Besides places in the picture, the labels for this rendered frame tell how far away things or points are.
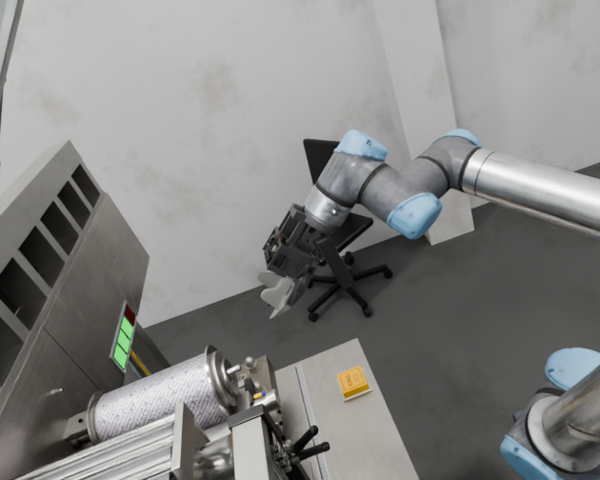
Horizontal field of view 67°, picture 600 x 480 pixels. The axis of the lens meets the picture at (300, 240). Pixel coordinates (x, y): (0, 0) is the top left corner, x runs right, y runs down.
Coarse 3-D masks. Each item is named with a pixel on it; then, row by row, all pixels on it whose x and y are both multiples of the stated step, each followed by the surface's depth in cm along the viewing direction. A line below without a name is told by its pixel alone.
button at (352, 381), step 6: (342, 372) 125; (348, 372) 124; (354, 372) 123; (360, 372) 123; (342, 378) 123; (348, 378) 122; (354, 378) 122; (360, 378) 121; (342, 384) 122; (348, 384) 121; (354, 384) 120; (360, 384) 120; (366, 384) 119; (342, 390) 120; (348, 390) 119; (354, 390) 119; (360, 390) 120; (348, 396) 120
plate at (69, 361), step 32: (96, 224) 142; (128, 224) 167; (96, 256) 133; (128, 256) 155; (64, 288) 110; (96, 288) 125; (128, 288) 145; (64, 320) 105; (96, 320) 119; (32, 352) 90; (64, 352) 100; (96, 352) 112; (32, 384) 87; (64, 384) 96; (96, 384) 107; (0, 416) 76; (32, 416) 83; (64, 416) 92; (0, 448) 74; (32, 448) 80; (64, 448) 88
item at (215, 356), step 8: (216, 352) 92; (216, 360) 90; (216, 368) 88; (216, 376) 87; (216, 384) 86; (224, 392) 86; (224, 400) 87; (232, 400) 90; (96, 408) 89; (96, 424) 87; (96, 432) 87
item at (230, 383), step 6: (222, 360) 91; (228, 360) 94; (222, 366) 90; (228, 366) 92; (222, 372) 89; (222, 378) 88; (228, 378) 89; (234, 378) 94; (228, 384) 88; (234, 384) 92; (228, 390) 89; (234, 390) 90
